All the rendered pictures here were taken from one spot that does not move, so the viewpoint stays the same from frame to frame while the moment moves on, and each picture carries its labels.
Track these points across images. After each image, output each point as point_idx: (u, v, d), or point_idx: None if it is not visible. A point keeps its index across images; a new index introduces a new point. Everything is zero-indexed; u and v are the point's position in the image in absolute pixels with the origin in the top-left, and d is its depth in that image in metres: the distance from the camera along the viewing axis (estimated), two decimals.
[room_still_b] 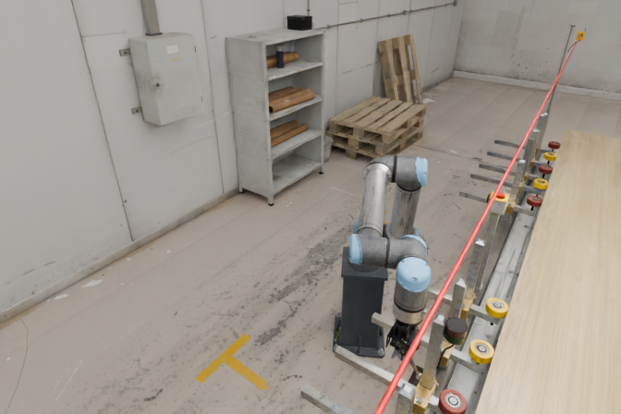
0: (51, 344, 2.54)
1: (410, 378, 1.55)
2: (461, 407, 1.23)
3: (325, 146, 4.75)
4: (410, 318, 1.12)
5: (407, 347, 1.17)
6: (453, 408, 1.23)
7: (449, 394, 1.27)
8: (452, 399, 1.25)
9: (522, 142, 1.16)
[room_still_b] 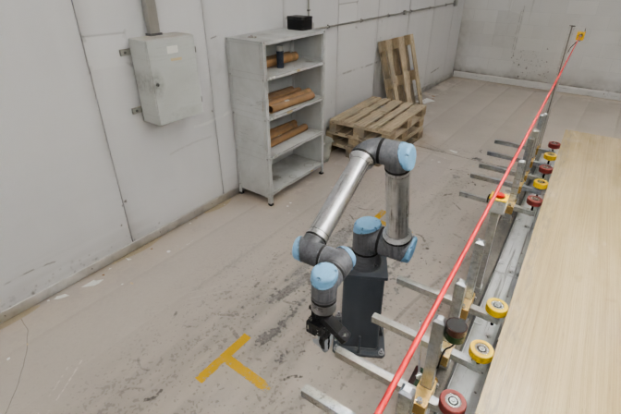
0: (51, 344, 2.54)
1: (410, 378, 1.55)
2: (461, 407, 1.23)
3: (325, 146, 4.75)
4: (310, 301, 1.42)
5: (310, 324, 1.47)
6: (453, 408, 1.23)
7: (449, 394, 1.27)
8: (452, 399, 1.25)
9: (522, 142, 1.16)
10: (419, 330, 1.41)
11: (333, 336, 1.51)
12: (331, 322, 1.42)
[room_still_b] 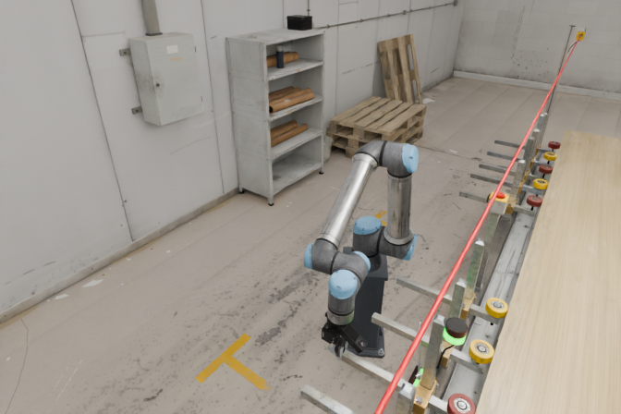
0: (51, 344, 2.54)
1: (410, 378, 1.55)
2: (470, 412, 1.22)
3: (325, 146, 4.75)
4: (327, 309, 1.38)
5: (325, 333, 1.44)
6: (462, 413, 1.21)
7: (457, 398, 1.26)
8: (460, 404, 1.24)
9: (522, 142, 1.16)
10: (419, 330, 1.41)
11: (347, 345, 1.48)
12: (347, 330, 1.39)
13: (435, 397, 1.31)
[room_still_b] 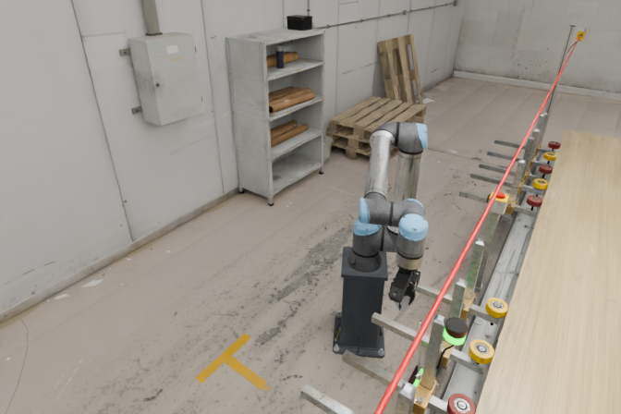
0: (51, 344, 2.54)
1: (410, 378, 1.55)
2: (470, 412, 1.22)
3: (325, 146, 4.75)
4: None
5: None
6: (462, 413, 1.21)
7: (457, 398, 1.26)
8: (460, 404, 1.24)
9: (522, 142, 1.16)
10: (419, 330, 1.41)
11: (408, 304, 1.44)
12: (400, 276, 1.39)
13: (436, 397, 1.31)
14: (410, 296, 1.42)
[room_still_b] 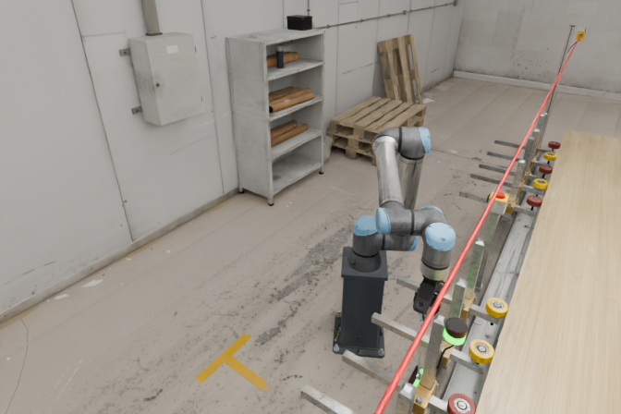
0: (51, 344, 2.54)
1: (410, 378, 1.55)
2: (470, 412, 1.22)
3: (325, 146, 4.75)
4: None
5: None
6: (462, 413, 1.21)
7: (457, 398, 1.26)
8: (460, 404, 1.24)
9: (522, 142, 1.16)
10: (419, 330, 1.41)
11: (432, 315, 1.39)
12: (425, 286, 1.34)
13: (436, 397, 1.31)
14: None
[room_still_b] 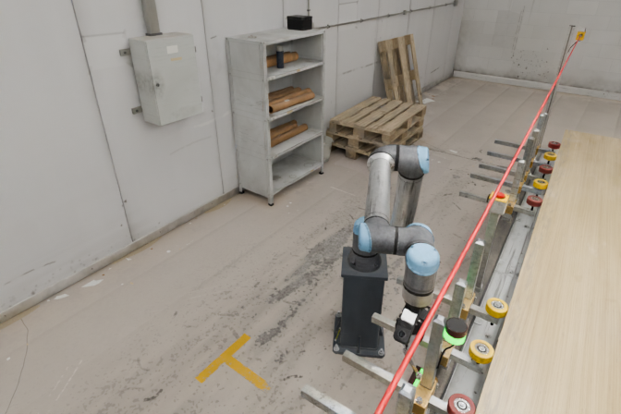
0: (51, 344, 2.54)
1: (410, 378, 1.55)
2: (470, 412, 1.22)
3: (325, 146, 4.75)
4: None
5: None
6: (462, 413, 1.21)
7: (457, 398, 1.26)
8: (460, 404, 1.24)
9: (522, 142, 1.16)
10: (405, 355, 1.31)
11: None
12: (407, 313, 1.21)
13: (436, 397, 1.31)
14: None
